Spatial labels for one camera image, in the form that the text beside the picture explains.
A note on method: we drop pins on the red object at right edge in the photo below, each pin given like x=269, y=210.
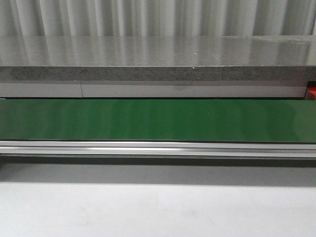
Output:
x=311, y=93

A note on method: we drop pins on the grey pleated curtain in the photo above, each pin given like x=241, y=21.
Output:
x=157, y=17

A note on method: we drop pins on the green conveyor belt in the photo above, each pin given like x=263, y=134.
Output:
x=215, y=120

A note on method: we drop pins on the aluminium conveyor side rail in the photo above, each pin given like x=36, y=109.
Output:
x=177, y=149

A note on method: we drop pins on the grey stone counter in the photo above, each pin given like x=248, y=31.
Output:
x=157, y=67

